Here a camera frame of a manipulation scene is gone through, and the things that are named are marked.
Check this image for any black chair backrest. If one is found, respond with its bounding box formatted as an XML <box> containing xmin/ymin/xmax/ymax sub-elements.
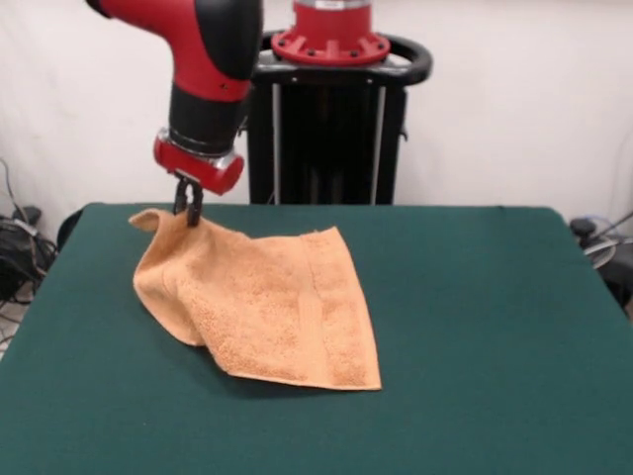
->
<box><xmin>57</xmin><ymin>207</ymin><xmax>85</xmax><ymax>248</ymax></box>

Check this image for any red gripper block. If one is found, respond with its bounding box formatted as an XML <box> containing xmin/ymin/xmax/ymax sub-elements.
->
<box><xmin>151</xmin><ymin>131</ymin><xmax>246</xmax><ymax>228</ymax></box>

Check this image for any black cable bundle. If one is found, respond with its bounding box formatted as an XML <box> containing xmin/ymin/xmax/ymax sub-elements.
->
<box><xmin>0</xmin><ymin>157</ymin><xmax>59</xmax><ymax>306</ymax></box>

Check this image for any dark green table cloth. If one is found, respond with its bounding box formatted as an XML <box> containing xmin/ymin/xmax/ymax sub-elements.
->
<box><xmin>0</xmin><ymin>202</ymin><xmax>633</xmax><ymax>475</ymax></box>

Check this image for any grey round stand base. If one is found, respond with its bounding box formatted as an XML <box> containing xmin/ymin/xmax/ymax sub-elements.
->
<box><xmin>568</xmin><ymin>212</ymin><xmax>633</xmax><ymax>318</ymax></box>

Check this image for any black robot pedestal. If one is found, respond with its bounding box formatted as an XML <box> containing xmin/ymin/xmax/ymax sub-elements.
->
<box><xmin>246</xmin><ymin>29</ymin><xmax>434</xmax><ymax>205</ymax></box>

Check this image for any tan terry towel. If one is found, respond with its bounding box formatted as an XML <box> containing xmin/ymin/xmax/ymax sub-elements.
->
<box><xmin>128</xmin><ymin>207</ymin><xmax>383</xmax><ymax>392</ymax></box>

